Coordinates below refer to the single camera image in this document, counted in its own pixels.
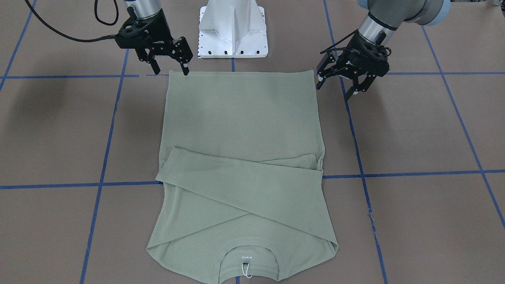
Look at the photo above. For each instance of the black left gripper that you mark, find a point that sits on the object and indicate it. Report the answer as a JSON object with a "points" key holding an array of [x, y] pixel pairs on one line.
{"points": [[342, 67]]}

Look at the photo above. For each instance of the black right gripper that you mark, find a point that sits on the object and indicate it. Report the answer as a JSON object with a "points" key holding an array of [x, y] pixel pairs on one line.
{"points": [[156, 28]]}

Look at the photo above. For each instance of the green long-sleeve shirt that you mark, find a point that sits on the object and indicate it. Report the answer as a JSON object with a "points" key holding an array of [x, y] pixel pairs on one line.
{"points": [[241, 162]]}

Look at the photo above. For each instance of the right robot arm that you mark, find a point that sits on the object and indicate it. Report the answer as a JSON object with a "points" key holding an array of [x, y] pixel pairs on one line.
{"points": [[144, 9]]}

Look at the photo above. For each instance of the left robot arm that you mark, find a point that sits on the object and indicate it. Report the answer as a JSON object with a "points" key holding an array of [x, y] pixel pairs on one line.
{"points": [[388, 15]]}

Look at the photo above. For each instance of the white metal mount base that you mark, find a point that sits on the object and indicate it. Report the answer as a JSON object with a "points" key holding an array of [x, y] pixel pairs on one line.
{"points": [[232, 29]]}

